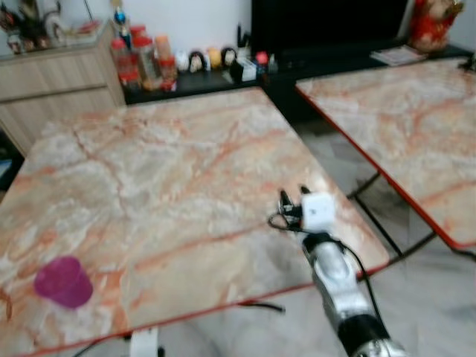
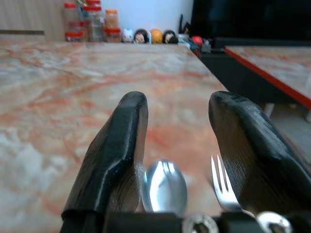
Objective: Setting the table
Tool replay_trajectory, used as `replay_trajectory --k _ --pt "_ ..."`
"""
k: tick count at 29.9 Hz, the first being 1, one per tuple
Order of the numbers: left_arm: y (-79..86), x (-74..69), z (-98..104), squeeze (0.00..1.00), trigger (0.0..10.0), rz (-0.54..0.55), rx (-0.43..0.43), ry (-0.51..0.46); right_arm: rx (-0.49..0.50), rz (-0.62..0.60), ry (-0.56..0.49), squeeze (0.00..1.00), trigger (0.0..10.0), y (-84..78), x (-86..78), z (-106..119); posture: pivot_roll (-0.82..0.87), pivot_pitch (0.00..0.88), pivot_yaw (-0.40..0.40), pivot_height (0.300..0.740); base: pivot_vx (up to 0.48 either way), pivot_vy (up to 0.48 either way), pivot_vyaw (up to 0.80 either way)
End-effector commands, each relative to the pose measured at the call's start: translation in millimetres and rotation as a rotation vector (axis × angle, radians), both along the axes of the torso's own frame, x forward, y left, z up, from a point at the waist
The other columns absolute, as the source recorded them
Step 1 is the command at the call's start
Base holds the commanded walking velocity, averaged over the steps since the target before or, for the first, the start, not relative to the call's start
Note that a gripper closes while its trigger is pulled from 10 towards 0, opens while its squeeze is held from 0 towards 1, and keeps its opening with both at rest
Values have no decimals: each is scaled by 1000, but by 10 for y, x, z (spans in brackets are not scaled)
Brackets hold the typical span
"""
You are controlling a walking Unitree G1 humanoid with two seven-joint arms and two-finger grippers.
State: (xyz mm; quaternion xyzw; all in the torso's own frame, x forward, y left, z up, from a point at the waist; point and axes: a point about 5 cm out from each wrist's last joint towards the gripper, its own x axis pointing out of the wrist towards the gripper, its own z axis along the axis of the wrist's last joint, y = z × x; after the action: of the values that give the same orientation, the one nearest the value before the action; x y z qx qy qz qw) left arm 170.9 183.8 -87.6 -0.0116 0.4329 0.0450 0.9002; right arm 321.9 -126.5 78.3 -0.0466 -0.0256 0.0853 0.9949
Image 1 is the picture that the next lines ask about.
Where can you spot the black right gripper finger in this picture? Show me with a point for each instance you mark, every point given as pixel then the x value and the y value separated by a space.
pixel 285 198
pixel 304 191

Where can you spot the purple plastic cup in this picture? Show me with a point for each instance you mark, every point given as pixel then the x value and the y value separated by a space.
pixel 63 284

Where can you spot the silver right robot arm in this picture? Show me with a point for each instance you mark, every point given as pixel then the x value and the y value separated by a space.
pixel 338 286

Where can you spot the black low tv console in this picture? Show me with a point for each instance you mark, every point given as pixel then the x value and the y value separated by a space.
pixel 290 78

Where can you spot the small red-capped bottle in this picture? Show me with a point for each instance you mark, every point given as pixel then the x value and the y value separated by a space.
pixel 261 62

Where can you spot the small black figurine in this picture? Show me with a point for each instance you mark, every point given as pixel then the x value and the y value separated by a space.
pixel 229 56
pixel 198 62

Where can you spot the small yellow figurine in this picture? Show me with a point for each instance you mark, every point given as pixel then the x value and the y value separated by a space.
pixel 214 58

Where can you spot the flat white booklet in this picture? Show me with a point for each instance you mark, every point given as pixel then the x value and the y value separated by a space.
pixel 398 56

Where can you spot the black television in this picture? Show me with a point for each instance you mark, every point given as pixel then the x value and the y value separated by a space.
pixel 327 26

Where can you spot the small white figurine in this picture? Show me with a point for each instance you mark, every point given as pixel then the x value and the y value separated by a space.
pixel 182 62

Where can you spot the small red-lidded jar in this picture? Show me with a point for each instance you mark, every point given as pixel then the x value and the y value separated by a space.
pixel 168 73

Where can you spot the tall red-lidded clear jar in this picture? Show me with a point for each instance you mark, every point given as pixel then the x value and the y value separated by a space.
pixel 147 61

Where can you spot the orange jar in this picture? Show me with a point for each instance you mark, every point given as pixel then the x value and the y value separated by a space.
pixel 163 46

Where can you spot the red-lidded jar with red contents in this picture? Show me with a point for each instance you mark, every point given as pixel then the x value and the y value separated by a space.
pixel 125 65

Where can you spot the red gold ornament figure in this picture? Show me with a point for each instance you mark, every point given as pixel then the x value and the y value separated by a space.
pixel 435 26

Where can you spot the blue bottle figure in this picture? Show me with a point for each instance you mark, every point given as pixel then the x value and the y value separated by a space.
pixel 120 15

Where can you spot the light wooden cabinet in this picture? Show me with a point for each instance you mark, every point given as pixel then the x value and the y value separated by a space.
pixel 52 89

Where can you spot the dark ornament cluster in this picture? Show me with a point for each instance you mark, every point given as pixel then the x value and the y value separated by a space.
pixel 33 26

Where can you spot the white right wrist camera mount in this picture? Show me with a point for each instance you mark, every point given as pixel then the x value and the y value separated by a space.
pixel 320 212

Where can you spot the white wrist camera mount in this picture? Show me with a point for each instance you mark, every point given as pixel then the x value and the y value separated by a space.
pixel 144 342
pixel 320 212

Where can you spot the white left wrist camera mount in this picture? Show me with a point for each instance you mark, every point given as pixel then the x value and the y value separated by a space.
pixel 144 342

